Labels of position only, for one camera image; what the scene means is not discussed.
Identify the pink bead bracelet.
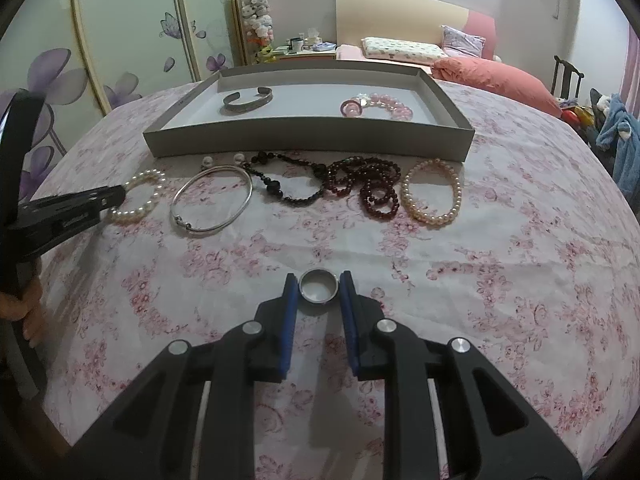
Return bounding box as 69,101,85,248
340,91,414,122

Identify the cream and pink headboard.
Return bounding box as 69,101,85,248
335,0,496,58

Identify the person's left hand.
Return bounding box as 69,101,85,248
0,275,48,352

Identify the colourful clothes pile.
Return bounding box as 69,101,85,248
560,100,597,131

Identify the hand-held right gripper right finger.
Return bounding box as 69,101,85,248
340,270,583,480

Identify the silver cuff bracelet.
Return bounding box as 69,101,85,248
222,87,274,116

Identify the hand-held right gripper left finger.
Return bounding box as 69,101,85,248
65,272,301,480

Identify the floral sliding door wardrobe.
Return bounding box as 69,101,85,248
0,0,236,186

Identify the pink curtain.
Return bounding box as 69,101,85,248
620,25,640,106

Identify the plush toy column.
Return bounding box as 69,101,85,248
240,0,278,63

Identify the blue fleece garment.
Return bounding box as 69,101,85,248
595,92,640,188

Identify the purple floral pillow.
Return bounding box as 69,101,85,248
441,25,486,58

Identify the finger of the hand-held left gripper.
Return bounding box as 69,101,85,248
65,185,129,241

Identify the white pearl bracelet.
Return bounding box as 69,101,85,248
109,169,167,226

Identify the grey cardboard tray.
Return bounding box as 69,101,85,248
143,65,475,163

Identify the white patterned pillow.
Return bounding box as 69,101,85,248
361,36,448,66

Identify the black bead necklace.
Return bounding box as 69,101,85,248
248,150,333,207

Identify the dark red bead necklace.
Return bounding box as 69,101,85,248
320,156,402,221

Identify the cream double pearl bracelet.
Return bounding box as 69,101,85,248
401,158,463,225

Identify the folded pink quilt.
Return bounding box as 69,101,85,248
431,56,563,118

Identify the silver ring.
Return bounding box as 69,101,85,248
298,269,342,307

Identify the dark wooden chair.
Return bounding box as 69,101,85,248
551,55,585,101

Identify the silver bangle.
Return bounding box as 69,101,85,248
170,164,254,236

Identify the pink floral tablecloth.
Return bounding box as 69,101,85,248
30,77,640,480

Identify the pink and cream nightstand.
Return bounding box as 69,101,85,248
272,42,338,62

